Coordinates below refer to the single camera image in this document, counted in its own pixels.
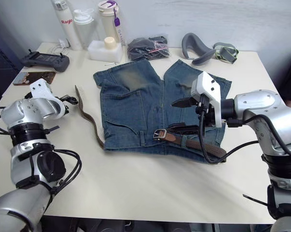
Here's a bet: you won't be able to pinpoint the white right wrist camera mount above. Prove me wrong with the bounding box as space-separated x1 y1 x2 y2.
190 71 227 128

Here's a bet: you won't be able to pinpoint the grey headset face pad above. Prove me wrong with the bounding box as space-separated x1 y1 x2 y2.
181 32 216 66

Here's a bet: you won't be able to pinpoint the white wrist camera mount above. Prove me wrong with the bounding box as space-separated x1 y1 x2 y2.
29 78 64 119
190 71 227 128

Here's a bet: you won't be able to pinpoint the clear shaker bottle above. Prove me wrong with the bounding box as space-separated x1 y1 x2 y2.
73 8 96 49

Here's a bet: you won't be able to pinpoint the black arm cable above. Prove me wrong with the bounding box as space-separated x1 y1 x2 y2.
0 106 83 195
197 95 291 165

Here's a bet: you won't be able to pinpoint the dark cabinet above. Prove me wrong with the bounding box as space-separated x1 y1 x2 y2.
0 38 18 111

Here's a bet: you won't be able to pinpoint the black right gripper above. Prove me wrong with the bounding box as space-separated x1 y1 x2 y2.
171 93 217 128

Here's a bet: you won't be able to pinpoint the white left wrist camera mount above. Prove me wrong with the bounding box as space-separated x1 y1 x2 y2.
29 78 64 119

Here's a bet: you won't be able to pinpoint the blue denim shorts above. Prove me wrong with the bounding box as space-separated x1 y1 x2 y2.
93 59 232 165

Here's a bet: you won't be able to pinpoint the white charger with cable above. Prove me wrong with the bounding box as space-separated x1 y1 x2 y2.
48 38 71 54

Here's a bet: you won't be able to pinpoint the cream bottle purple lid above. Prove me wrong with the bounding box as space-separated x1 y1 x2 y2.
97 0 124 47

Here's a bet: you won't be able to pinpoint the plastic bag of black items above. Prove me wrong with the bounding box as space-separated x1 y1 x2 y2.
126 35 171 62

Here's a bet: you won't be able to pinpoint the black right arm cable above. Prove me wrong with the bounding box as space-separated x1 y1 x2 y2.
197 95 291 165

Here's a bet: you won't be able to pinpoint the grey green head strap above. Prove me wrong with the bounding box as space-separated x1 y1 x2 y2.
212 42 240 64

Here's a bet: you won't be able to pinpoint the cream round cap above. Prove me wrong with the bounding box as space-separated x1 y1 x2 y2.
104 36 118 51

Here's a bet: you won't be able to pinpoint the white tall bottle red print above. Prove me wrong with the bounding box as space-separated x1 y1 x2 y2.
51 0 83 51

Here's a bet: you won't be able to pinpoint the brown braided belt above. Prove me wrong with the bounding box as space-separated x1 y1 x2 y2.
74 85 227 160

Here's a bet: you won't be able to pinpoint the brown printed card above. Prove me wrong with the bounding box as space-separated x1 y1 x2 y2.
13 71 57 86

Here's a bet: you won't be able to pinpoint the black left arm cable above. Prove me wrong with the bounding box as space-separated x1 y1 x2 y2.
0 106 83 195

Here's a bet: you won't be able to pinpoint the grey handheld controller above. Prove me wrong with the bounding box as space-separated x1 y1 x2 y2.
20 49 70 73

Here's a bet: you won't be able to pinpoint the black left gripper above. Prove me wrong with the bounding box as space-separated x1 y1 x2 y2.
55 95 79 116

